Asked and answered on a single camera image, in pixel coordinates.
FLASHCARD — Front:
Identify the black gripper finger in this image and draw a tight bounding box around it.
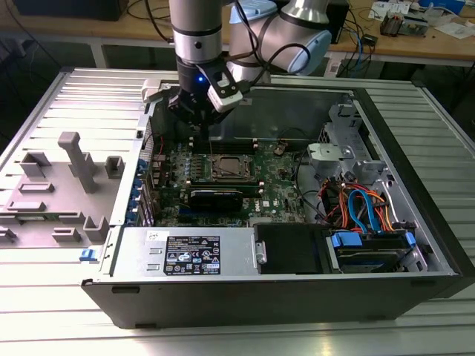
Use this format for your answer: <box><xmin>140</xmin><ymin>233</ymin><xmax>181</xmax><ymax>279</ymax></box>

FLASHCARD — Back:
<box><xmin>166</xmin><ymin>92</ymin><xmax>209</xmax><ymax>140</ymax></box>
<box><xmin>206</xmin><ymin>107</ymin><xmax>233</xmax><ymax>140</ymax></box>

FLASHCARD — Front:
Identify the silver CPU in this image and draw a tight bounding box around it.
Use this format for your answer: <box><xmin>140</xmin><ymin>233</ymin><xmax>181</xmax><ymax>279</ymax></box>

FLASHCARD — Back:
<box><xmin>219</xmin><ymin>158</ymin><xmax>244</xmax><ymax>176</ymax></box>

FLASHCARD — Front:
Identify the black RAM slot bank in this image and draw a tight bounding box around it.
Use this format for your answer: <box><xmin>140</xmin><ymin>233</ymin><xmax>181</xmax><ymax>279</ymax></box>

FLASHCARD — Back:
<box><xmin>189</xmin><ymin>135</ymin><xmax>259</xmax><ymax>155</ymax></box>

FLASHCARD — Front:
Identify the CPU socket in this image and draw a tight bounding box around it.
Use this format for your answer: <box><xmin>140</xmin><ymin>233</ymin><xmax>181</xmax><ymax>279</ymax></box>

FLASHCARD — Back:
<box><xmin>208</xmin><ymin>154</ymin><xmax>258</xmax><ymax>182</ymax></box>

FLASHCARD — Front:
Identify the grey plastic case latch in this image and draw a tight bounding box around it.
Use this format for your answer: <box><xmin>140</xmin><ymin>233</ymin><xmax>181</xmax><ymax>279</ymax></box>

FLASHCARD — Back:
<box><xmin>142</xmin><ymin>78</ymin><xmax>172</xmax><ymax>104</ymax></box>

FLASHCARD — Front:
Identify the green RAM stick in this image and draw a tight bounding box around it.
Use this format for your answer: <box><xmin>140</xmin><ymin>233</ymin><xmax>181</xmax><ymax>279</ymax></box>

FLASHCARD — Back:
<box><xmin>189</xmin><ymin>184</ymin><xmax>263</xmax><ymax>197</ymax></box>
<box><xmin>20</xmin><ymin>214</ymin><xmax>77</xmax><ymax>223</ymax></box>

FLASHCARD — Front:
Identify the black graphics card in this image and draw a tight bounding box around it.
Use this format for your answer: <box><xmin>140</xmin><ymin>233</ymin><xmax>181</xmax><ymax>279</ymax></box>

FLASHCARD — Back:
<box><xmin>189</xmin><ymin>188</ymin><xmax>244</xmax><ymax>214</ymax></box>

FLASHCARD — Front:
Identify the green motherboard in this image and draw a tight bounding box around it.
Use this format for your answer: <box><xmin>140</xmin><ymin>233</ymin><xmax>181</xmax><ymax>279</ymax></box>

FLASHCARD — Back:
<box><xmin>151</xmin><ymin>136</ymin><xmax>309</xmax><ymax>228</ymax></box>

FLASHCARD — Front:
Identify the wooden desk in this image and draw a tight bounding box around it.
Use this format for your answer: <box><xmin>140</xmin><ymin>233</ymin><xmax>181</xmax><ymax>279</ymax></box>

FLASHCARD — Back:
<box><xmin>0</xmin><ymin>0</ymin><xmax>475</xmax><ymax>68</ymax></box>

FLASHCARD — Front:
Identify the silver metal drive cage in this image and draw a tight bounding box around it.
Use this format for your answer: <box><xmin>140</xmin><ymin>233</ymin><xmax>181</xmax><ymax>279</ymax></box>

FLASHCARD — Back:
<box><xmin>307</xmin><ymin>103</ymin><xmax>390</xmax><ymax>186</ymax></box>

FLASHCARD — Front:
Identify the grey parts rack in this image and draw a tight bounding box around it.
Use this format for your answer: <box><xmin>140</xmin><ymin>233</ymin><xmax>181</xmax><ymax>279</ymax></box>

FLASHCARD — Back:
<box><xmin>0</xmin><ymin>131</ymin><xmax>125</xmax><ymax>249</ymax></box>

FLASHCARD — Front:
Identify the black computer box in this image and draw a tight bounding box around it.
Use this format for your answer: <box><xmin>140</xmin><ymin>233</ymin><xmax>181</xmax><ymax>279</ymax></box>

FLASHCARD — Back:
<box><xmin>13</xmin><ymin>0</ymin><xmax>130</xmax><ymax>22</ymax></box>

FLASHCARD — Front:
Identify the black desktop device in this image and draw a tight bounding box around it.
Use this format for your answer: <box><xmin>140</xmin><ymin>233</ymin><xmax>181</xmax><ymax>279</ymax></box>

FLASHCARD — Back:
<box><xmin>328</xmin><ymin>0</ymin><xmax>350</xmax><ymax>45</ymax></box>

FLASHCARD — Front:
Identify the silver power supply unit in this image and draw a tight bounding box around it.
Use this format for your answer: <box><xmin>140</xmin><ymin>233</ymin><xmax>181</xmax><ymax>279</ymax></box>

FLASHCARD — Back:
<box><xmin>111</xmin><ymin>226</ymin><xmax>257</xmax><ymax>277</ymax></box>

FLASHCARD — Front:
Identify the black PC case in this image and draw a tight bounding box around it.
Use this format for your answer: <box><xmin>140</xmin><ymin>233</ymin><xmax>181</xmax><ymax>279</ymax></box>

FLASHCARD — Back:
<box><xmin>80</xmin><ymin>76</ymin><xmax>475</xmax><ymax>330</ymax></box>

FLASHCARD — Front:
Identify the hard disk in blue carrier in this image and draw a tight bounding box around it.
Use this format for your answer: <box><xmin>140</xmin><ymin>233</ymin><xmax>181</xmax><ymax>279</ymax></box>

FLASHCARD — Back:
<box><xmin>325</xmin><ymin>228</ymin><xmax>419</xmax><ymax>274</ymax></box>

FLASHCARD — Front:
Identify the grey electronic device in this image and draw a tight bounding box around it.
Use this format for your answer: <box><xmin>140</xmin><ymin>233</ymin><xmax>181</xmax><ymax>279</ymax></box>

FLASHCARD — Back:
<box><xmin>402</xmin><ymin>10</ymin><xmax>441</xmax><ymax>38</ymax></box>

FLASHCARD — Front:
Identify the white paper sheet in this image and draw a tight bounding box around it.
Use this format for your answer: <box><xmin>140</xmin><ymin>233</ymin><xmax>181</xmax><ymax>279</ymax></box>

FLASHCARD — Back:
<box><xmin>433</xmin><ymin>21</ymin><xmax>475</xmax><ymax>40</ymax></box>

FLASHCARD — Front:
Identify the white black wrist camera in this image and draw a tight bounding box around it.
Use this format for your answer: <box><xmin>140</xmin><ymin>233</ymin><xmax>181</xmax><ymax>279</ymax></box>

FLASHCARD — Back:
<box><xmin>195</xmin><ymin>63</ymin><xmax>245</xmax><ymax>113</ymax></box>

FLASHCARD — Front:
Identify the black camera cable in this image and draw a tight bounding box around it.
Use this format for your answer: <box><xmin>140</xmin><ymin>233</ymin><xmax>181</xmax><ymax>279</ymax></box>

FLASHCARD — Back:
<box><xmin>222</xmin><ymin>0</ymin><xmax>316</xmax><ymax>93</ymax></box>

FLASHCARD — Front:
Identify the black power cable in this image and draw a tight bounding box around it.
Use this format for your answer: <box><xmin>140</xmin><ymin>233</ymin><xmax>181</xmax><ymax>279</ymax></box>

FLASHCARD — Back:
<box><xmin>295</xmin><ymin>154</ymin><xmax>327</xmax><ymax>225</ymax></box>

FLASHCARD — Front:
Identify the orange red wire bundle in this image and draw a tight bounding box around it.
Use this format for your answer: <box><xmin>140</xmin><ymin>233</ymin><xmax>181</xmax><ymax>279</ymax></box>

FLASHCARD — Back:
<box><xmin>318</xmin><ymin>179</ymin><xmax>405</xmax><ymax>233</ymax></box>

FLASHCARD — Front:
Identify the blue disk wire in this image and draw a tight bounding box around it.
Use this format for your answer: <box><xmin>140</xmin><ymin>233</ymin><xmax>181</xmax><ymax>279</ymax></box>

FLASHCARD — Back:
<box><xmin>348</xmin><ymin>188</ymin><xmax>383</xmax><ymax>234</ymax></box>

